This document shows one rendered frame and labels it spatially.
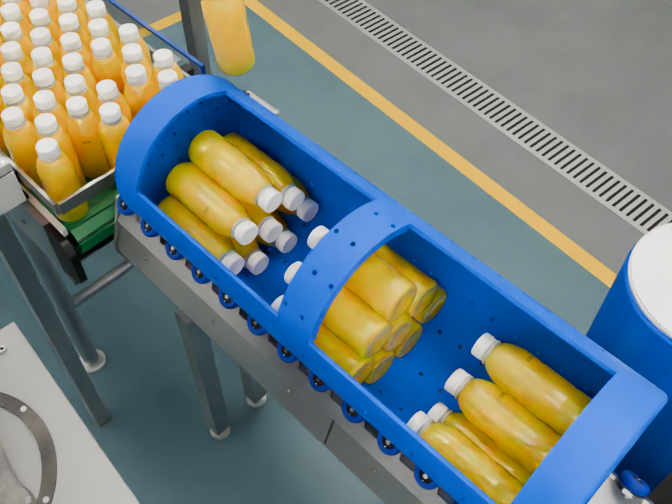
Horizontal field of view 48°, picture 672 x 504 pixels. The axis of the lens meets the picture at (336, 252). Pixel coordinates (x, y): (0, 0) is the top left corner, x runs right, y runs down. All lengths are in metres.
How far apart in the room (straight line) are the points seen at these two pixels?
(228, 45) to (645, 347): 0.84
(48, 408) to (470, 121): 2.27
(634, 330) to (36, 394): 0.94
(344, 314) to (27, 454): 0.47
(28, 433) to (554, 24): 3.01
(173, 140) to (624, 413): 0.84
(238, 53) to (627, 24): 2.70
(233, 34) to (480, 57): 2.23
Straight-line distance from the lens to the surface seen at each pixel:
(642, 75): 3.50
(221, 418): 2.15
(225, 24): 1.24
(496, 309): 1.20
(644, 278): 1.35
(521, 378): 1.08
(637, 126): 3.25
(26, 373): 1.18
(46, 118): 1.52
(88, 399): 2.20
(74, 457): 1.10
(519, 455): 1.09
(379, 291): 1.08
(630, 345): 1.37
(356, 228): 1.05
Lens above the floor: 2.05
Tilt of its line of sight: 52 degrees down
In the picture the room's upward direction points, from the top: 1 degrees clockwise
